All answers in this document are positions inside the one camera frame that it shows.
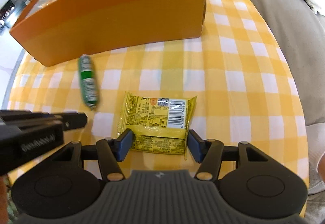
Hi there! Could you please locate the yellow biscuit packet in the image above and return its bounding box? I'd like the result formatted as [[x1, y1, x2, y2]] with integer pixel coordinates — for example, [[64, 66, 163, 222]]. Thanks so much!
[[117, 92, 197, 155]]

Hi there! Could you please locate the green sausage stick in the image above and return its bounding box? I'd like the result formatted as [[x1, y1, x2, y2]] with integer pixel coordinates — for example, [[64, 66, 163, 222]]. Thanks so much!
[[78, 54, 99, 110]]

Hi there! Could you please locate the yellow checkered tablecloth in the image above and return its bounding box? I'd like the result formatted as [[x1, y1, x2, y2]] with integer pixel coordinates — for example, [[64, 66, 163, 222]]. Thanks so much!
[[7, 0, 309, 180]]

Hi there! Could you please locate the striped green blanket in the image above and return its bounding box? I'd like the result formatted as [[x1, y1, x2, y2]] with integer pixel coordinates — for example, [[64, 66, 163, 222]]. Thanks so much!
[[305, 123, 324, 223]]

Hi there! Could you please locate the orange cardboard box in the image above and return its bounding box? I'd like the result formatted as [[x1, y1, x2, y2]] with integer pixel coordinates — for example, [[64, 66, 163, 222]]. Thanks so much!
[[10, 0, 206, 67]]

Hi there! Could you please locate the beige sofa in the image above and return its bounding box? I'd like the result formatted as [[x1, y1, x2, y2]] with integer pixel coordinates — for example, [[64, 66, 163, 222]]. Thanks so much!
[[250, 0, 324, 125]]

